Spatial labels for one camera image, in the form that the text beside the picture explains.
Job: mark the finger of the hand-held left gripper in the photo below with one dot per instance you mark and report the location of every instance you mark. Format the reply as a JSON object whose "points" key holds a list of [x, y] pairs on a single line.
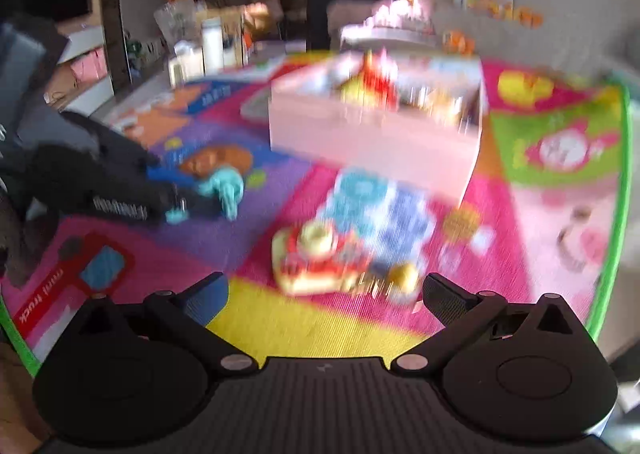
{"points": [[200, 206]]}

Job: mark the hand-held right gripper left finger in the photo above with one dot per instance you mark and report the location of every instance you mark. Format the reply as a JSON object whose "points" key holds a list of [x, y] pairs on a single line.
{"points": [[207, 295]]}

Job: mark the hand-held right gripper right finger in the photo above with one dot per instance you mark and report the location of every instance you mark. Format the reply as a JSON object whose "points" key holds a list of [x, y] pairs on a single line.
{"points": [[445, 296]]}

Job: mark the teal plastic toy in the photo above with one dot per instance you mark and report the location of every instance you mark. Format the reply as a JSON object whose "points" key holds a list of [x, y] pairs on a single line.
{"points": [[227, 184]]}

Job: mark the red yellow plastic toy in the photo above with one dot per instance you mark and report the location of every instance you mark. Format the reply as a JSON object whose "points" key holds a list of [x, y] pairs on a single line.
{"points": [[315, 264]]}

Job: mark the pink cardboard box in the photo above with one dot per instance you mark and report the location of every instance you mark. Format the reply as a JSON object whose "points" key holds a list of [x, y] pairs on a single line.
{"points": [[370, 143]]}

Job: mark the white shelf unit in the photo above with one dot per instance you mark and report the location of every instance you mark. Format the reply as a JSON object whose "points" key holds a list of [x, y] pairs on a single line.
{"points": [[95, 98]]}

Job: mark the colourful printed play mat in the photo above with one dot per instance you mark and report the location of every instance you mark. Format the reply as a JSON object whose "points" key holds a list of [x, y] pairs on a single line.
{"points": [[300, 324]]}

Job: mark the white thermos bottle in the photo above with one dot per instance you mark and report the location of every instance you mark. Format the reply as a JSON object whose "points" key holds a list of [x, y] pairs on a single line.
{"points": [[212, 46]]}

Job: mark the clear plastic bag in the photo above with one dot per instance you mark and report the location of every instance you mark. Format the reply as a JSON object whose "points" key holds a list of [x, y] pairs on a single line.
{"points": [[175, 21]]}

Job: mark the wicker basket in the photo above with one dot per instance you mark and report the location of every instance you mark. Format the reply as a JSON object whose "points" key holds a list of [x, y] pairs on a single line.
{"points": [[232, 33]]}

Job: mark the black cabinet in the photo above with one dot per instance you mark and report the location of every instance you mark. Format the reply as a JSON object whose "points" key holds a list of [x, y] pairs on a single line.
{"points": [[320, 18]]}

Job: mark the beige sofa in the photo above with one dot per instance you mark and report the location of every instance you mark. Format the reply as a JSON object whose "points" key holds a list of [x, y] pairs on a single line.
{"points": [[350, 11]]}

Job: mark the orange fish plush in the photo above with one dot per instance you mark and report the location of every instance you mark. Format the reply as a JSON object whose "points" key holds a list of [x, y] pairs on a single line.
{"points": [[457, 41]]}

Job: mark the pink clothes pile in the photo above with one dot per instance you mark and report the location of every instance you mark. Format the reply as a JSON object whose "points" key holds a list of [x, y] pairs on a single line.
{"points": [[400, 16]]}

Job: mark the row of orange plush toys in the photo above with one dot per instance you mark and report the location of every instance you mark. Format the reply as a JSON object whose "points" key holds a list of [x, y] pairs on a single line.
{"points": [[505, 8]]}

